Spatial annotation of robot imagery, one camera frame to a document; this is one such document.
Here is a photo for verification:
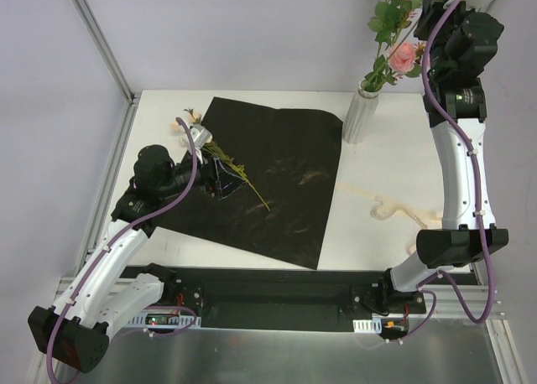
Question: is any pink white flower bouquet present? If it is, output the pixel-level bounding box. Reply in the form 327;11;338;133
184;108;271;211

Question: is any black wrapping paper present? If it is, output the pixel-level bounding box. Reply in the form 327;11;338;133
158;97;342;269

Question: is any cream printed ribbon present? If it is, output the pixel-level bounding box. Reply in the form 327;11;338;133
330;183;442;230

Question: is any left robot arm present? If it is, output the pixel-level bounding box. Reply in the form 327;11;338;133
28;143;248;373

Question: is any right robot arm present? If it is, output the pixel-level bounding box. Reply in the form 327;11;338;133
360;0;508;316

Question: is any white ribbed vase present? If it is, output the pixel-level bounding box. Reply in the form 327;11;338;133
341;80;379;144

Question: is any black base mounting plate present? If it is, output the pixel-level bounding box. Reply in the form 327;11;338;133
159;267;426;332

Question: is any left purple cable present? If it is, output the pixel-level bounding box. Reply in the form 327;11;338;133
44;117;201;383

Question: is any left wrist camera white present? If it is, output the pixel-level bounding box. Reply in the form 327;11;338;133
189;124;213;161

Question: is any right aluminium frame post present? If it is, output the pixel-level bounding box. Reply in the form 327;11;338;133
423;0;508;106

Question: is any aluminium frame post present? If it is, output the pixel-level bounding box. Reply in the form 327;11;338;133
62;0;136;104
423;0;508;106

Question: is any left aluminium frame post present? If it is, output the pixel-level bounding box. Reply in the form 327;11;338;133
62;0;136;104

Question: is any left white cable duct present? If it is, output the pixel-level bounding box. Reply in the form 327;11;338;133
124;310;201;330

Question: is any white cable duct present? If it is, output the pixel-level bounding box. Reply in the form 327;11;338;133
352;317;408;335
124;310;201;330

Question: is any right white cable duct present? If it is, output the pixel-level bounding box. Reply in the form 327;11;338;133
352;317;408;335

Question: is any front aluminium rail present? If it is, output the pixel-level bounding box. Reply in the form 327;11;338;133
52;274;504;318

